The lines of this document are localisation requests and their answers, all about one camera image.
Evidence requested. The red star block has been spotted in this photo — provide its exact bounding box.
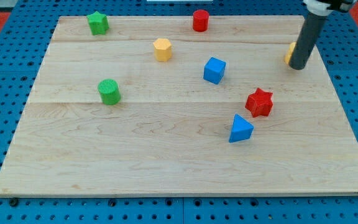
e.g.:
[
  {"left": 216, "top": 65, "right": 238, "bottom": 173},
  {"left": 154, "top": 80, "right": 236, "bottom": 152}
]
[{"left": 245, "top": 88, "right": 273, "bottom": 118}]

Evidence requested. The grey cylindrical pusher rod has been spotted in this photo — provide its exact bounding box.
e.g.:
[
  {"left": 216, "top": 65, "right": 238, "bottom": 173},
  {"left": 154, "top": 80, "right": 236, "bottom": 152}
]
[{"left": 289, "top": 12, "right": 327, "bottom": 70}]

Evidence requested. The light wooden board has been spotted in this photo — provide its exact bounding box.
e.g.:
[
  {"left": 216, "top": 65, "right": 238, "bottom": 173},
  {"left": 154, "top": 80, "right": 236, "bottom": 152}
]
[{"left": 0, "top": 16, "right": 358, "bottom": 198}]

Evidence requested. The blue cube block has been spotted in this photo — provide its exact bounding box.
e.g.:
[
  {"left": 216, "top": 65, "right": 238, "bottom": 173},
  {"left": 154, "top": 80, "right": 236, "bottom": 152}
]
[{"left": 203, "top": 57, "right": 226, "bottom": 85}]

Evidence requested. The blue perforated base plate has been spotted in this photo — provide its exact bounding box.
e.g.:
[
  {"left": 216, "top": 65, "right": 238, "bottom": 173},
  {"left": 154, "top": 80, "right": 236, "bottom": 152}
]
[{"left": 0, "top": 0, "right": 358, "bottom": 223}]

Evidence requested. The green cylinder block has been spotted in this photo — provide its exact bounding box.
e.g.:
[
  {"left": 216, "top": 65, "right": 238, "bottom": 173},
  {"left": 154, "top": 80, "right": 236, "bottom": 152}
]
[{"left": 98, "top": 79, "right": 121, "bottom": 105}]

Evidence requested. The red cylinder block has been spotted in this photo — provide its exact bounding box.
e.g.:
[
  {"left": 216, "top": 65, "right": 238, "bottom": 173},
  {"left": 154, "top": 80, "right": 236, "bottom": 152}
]
[{"left": 193, "top": 9, "right": 209, "bottom": 32}]

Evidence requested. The yellow block behind pusher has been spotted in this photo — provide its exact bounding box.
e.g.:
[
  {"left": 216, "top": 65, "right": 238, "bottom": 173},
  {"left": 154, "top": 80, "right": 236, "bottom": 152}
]
[{"left": 284, "top": 42, "right": 296, "bottom": 65}]

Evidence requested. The green star block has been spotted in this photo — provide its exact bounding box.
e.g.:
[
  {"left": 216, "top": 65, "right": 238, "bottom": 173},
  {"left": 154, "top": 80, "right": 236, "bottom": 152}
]
[{"left": 86, "top": 11, "right": 109, "bottom": 35}]

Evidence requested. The yellow hexagon block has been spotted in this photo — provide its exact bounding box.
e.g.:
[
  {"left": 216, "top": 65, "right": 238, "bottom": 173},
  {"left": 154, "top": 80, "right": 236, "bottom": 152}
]
[{"left": 153, "top": 38, "right": 172, "bottom": 62}]

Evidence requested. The blue triangle block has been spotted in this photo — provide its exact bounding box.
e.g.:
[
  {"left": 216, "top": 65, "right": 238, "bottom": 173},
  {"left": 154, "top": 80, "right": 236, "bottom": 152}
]
[{"left": 229, "top": 114, "right": 254, "bottom": 143}]

